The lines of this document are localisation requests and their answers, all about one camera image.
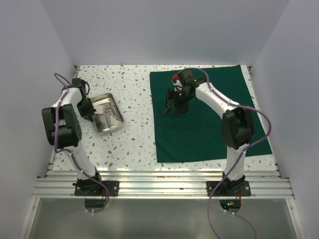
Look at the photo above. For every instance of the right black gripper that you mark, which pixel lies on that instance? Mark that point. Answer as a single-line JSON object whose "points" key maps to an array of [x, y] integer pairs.
{"points": [[181, 108]]}

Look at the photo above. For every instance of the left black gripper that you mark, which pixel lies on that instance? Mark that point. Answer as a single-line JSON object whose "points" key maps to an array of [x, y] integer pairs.
{"points": [[87, 114]]}

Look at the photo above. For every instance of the stainless steel tray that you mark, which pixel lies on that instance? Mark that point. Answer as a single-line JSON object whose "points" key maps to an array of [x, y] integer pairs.
{"points": [[101, 126]]}

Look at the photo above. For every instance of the steel scissors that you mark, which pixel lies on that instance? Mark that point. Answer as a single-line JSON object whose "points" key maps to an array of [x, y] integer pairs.
{"points": [[108, 119]]}

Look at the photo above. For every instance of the steel tweezers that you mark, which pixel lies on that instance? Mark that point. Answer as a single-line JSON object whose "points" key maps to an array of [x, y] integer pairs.
{"points": [[115, 121]]}

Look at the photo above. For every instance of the green surgical drape cloth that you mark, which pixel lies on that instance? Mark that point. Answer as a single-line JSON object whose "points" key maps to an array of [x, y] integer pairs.
{"points": [[196, 134]]}

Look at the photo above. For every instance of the steel forceps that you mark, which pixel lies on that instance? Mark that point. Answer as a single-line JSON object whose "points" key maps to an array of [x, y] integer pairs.
{"points": [[110, 109]]}

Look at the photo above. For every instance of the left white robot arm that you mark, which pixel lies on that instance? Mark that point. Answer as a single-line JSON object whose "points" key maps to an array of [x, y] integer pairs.
{"points": [[63, 130]]}

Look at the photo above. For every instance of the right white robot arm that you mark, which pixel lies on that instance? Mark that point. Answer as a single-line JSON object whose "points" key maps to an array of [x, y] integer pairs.
{"points": [[237, 122]]}

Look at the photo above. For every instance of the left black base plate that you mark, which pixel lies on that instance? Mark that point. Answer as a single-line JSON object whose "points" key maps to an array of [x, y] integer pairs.
{"points": [[97, 190]]}

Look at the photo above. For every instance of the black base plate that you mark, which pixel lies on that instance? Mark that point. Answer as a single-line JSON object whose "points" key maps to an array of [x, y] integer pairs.
{"points": [[97, 190], [226, 190]]}

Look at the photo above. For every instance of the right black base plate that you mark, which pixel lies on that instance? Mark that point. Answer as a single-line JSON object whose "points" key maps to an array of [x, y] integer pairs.
{"points": [[226, 190]]}

